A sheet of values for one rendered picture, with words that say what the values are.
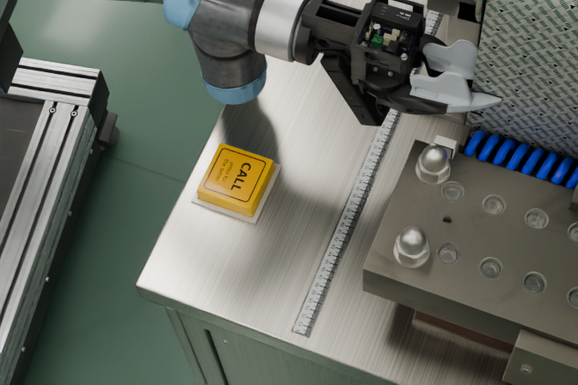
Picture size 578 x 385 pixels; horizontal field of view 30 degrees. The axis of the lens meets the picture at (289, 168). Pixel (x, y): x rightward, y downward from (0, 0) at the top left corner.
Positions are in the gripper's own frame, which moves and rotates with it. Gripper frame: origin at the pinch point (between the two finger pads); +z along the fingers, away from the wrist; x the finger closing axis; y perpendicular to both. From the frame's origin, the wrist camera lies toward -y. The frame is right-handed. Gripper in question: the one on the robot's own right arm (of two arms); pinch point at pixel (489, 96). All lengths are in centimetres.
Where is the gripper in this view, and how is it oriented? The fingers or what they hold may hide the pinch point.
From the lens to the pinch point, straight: 111.9
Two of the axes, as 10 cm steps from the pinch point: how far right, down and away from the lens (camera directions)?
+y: -0.6, -4.7, -8.8
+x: 3.8, -8.2, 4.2
